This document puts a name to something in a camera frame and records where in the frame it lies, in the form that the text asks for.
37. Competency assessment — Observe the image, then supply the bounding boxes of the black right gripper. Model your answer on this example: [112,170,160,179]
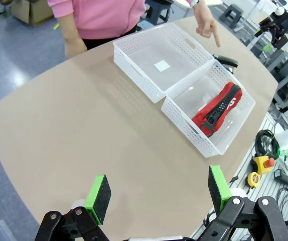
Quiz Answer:
[254,17,288,53]

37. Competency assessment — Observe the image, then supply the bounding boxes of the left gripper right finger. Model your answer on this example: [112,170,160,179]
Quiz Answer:
[198,165,288,241]

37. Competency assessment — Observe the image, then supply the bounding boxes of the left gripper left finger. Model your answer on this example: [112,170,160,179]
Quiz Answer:
[35,174,112,241]

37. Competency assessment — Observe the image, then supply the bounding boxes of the red zipper pencil pouch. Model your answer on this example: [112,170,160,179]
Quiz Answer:
[191,81,243,138]

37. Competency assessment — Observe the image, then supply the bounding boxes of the person's right forearm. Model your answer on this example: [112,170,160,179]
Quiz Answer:
[58,16,82,43]

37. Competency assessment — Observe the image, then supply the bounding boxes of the person's left hand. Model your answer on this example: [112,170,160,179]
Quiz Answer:
[192,2,221,48]

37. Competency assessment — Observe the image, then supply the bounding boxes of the person's right hand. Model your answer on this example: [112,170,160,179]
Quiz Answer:
[64,37,88,60]

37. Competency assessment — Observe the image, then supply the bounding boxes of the black equipment box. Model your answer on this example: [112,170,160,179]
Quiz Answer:
[266,50,288,82]

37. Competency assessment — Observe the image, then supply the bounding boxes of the yellow tape roll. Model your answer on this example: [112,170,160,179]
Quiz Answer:
[247,171,262,189]

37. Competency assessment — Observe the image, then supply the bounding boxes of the grey stool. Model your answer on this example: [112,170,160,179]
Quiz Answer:
[217,3,245,25]

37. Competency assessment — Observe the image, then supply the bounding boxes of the black stapler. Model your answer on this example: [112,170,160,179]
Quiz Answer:
[212,53,239,75]

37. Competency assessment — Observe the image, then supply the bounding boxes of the yellow emergency stop button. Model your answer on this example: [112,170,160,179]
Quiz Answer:
[249,155,276,176]

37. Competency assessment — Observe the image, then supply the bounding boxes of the black yellow hand tool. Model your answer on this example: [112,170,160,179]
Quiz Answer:
[273,169,288,192]

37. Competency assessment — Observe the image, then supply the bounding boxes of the white perforated plastic basket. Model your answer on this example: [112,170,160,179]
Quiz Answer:
[160,59,256,159]
[112,22,217,104]

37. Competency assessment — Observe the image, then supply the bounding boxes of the white label sticker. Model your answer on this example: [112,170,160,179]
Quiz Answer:
[154,60,171,73]

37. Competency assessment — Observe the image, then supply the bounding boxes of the black stool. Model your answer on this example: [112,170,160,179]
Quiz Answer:
[145,0,173,26]

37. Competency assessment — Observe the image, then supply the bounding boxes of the person in pink hoodie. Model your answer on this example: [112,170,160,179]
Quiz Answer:
[47,0,148,51]

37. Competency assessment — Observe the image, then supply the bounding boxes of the cardboard box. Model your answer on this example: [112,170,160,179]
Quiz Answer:
[10,0,55,27]

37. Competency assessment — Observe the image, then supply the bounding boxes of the aluminium slotted base plate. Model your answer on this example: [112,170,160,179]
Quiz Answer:
[191,112,288,241]

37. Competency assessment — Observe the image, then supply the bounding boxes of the coiled black cable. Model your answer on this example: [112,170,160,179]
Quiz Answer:
[255,129,282,162]

